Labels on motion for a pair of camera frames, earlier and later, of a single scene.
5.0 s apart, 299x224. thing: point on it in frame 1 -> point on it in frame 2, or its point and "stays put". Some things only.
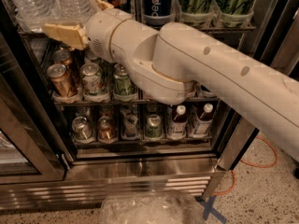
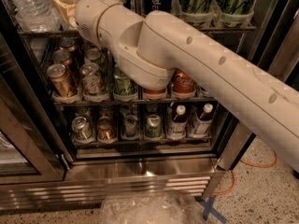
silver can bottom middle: (131, 121) stays put
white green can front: (92, 78) stays put
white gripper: (99, 32) -> (86, 14)
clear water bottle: (35, 7) stays put
